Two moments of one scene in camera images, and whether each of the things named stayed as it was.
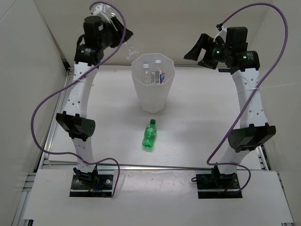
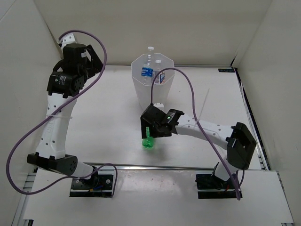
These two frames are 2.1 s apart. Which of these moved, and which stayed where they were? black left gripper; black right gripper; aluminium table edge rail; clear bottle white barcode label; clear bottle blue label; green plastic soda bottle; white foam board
Moved: black right gripper; black left gripper; clear bottle blue label
Stayed: clear bottle white barcode label; aluminium table edge rail; white foam board; green plastic soda bottle
